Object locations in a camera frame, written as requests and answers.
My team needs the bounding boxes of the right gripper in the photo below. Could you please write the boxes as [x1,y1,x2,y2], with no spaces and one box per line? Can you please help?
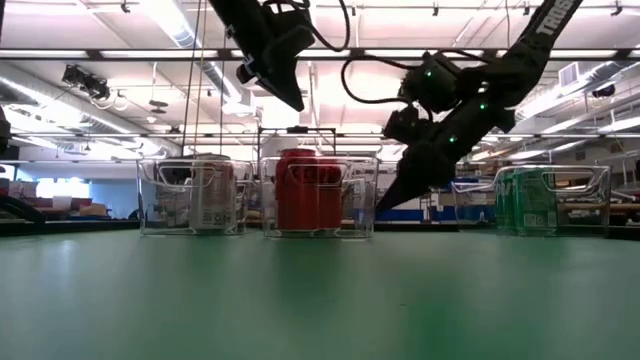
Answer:
[375,87,516,210]

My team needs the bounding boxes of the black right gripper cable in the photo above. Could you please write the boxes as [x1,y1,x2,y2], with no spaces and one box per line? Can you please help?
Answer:
[341,47,426,107]

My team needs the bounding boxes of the black clamp-mounted device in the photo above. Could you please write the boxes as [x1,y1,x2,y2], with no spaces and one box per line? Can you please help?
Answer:
[61,63,112,102]

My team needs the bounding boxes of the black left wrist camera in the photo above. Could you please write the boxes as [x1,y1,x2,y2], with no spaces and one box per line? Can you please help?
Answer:
[267,4,317,59]

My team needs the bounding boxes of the clear plastic storage bin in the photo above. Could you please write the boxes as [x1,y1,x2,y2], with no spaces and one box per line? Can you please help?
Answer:
[448,164,613,238]
[258,154,380,240]
[136,154,255,237]

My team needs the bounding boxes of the brown cardboard box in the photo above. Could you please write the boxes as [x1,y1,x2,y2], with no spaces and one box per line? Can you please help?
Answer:
[78,202,109,220]

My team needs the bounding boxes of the white air vent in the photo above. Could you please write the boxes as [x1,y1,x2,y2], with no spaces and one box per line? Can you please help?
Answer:
[558,62,581,89]

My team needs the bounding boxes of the thin black hanging cable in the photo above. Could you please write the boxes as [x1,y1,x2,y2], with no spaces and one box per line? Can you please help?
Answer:
[179,0,204,159]

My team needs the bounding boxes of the black slanted bar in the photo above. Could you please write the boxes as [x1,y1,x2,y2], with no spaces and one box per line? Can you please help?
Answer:
[0,193,47,225]

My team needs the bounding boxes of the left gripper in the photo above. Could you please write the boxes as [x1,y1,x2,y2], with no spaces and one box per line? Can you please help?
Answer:
[208,0,306,112]

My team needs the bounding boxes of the silver air duct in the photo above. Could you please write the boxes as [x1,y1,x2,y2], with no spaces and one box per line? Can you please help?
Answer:
[154,4,256,116]

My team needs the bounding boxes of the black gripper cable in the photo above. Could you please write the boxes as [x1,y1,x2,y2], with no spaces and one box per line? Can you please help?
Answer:
[297,0,351,53]
[341,47,426,107]

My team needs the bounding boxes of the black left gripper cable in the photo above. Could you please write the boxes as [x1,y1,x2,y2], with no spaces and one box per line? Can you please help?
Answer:
[297,0,351,53]

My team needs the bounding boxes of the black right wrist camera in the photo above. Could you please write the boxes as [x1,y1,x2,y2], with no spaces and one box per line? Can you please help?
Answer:
[382,104,434,147]

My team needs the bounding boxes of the black horizontal rig beam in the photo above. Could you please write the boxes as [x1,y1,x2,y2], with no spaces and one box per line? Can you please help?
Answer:
[0,47,640,62]

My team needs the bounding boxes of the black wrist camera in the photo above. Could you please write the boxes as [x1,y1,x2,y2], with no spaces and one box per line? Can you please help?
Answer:
[267,4,317,59]
[382,104,434,147]

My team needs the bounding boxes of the white cylindrical appliance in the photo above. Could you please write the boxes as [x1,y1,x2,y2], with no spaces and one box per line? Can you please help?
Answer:
[262,135,301,159]

